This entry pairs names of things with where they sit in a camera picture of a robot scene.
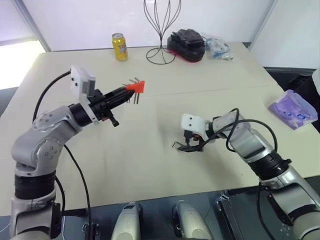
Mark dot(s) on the black flat box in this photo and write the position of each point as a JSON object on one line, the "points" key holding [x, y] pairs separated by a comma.
{"points": [[232, 217]]}

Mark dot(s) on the yellow drink can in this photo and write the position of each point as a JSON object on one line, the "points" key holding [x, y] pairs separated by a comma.
{"points": [[120, 47]]}

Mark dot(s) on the orange hex key holder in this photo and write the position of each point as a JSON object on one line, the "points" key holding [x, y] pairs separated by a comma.
{"points": [[137, 87]]}

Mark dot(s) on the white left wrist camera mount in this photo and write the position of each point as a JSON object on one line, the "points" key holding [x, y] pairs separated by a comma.
{"points": [[80, 80]]}

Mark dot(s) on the steel hex key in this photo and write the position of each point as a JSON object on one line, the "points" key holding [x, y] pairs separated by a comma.
{"points": [[134, 98], [137, 98], [175, 143]]}

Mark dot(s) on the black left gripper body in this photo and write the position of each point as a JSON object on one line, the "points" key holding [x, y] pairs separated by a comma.
{"points": [[100, 106]]}

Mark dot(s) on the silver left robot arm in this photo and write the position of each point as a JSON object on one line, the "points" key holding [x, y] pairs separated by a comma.
{"points": [[37, 147]]}

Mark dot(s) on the black and red bag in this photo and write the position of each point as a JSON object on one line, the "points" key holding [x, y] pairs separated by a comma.
{"points": [[186, 46]]}

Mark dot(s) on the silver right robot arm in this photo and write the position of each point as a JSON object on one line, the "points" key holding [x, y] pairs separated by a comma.
{"points": [[260, 150]]}

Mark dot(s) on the dark chair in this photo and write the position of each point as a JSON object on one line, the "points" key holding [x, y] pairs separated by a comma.
{"points": [[292, 80]]}

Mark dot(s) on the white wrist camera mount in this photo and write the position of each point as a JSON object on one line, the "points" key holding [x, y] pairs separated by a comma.
{"points": [[80, 80], [191, 123]]}

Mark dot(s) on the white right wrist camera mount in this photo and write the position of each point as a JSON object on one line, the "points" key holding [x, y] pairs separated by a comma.
{"points": [[191, 123]]}

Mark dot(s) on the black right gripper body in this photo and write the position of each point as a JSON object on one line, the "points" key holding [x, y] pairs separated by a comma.
{"points": [[191, 137]]}

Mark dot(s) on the clear plastic bag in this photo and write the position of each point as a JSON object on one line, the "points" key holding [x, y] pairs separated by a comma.
{"points": [[217, 47]]}

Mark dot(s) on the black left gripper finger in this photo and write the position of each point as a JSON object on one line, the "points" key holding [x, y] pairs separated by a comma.
{"points": [[122, 98], [117, 91]]}

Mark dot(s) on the steel hex key in holder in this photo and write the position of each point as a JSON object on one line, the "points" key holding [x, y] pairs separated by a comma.
{"points": [[134, 98], [137, 98]]}

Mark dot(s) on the purple tissue pack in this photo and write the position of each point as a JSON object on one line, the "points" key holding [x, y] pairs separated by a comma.
{"points": [[292, 110]]}

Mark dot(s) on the silver rounded robot leg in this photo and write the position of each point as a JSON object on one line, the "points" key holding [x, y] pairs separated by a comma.
{"points": [[126, 222], [190, 222]]}

